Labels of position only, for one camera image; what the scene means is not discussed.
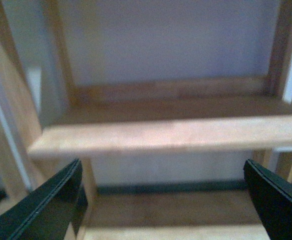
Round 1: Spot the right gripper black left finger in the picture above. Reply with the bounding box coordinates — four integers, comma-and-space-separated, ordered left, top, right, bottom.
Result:
0, 159, 88, 240

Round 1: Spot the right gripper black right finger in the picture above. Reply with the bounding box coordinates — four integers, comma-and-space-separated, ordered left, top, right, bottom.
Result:
244, 159, 292, 240

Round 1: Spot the light wooden shelf unit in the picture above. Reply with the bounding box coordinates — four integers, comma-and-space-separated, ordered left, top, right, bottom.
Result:
27, 0, 292, 240

